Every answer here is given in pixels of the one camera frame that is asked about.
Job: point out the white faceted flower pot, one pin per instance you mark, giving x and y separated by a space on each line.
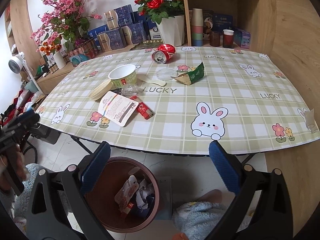
172 30

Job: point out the clear round plastic lid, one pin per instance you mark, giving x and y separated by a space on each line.
166 74

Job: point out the small blue box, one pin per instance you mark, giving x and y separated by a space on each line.
242 38

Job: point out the stack of pastel cups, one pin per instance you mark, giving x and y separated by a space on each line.
197 27

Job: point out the orange flowers white vase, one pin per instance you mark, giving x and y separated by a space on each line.
53 55

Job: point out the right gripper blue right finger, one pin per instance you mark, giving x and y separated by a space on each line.
227 165

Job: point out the striped flower planter box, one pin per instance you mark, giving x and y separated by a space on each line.
88 50

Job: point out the left blue gold gift box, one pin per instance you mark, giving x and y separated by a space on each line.
112 40

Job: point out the green paper cup bowl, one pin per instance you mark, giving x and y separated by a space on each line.
124 75

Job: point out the green torn snack packet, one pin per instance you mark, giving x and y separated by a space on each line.
191 77

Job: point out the checked bunny tablecloth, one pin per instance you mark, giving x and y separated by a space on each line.
243 100

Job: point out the blue white milk box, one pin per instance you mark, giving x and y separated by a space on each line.
154 32

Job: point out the white fan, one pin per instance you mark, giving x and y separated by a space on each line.
18 63

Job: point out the wooden shelf unit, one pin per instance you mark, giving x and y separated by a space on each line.
258 17

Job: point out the white printed card tag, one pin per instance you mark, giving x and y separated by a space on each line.
117 108

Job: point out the right blue gold gift box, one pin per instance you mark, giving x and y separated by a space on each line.
134 33

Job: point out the grey white paper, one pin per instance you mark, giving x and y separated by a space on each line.
144 190

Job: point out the red cup white rim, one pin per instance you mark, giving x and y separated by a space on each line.
228 38

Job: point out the red rose bouquet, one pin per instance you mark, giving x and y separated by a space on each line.
157 10

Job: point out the gold green tray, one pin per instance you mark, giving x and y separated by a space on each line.
148 44

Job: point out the pink blossom plant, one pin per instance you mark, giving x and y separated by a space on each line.
66 21

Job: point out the beige round lid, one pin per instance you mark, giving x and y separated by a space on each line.
101 90

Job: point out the person's left hand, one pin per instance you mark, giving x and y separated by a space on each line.
13 170

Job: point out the dark brown cup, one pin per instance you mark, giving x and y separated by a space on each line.
215 38

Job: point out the blue gold gift box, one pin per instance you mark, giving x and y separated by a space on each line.
134 33
119 17
112 40

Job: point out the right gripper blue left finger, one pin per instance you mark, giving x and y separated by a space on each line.
91 173

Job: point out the brown round trash bin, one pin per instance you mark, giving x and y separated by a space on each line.
101 198

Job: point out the crushed red soda can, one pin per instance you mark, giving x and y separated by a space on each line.
163 53

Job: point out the small red wrapper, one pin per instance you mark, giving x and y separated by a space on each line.
142 108

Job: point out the upper blue gold gift box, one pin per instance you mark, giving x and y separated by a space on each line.
119 17

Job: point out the clear plastic piece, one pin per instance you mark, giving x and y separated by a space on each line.
129 90

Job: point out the white plastic spork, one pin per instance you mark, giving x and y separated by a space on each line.
144 78

